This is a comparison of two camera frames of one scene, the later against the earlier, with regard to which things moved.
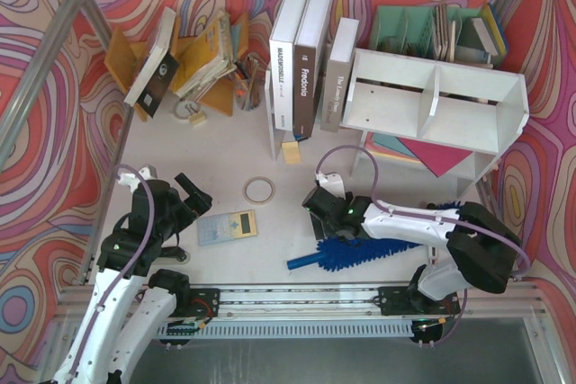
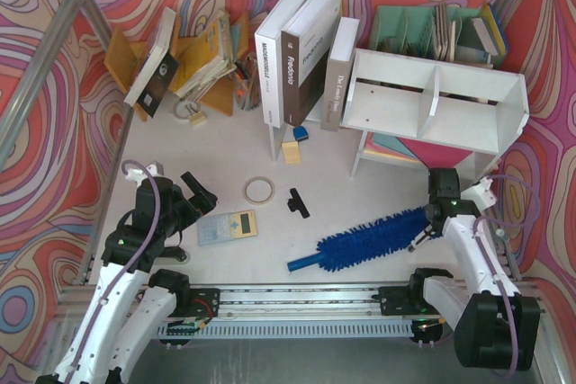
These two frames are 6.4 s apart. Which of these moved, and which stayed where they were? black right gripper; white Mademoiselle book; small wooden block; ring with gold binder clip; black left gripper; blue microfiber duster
Moved: black right gripper; white Mademoiselle book
Stayed: blue microfiber duster; black left gripper; ring with gold binder clip; small wooden block
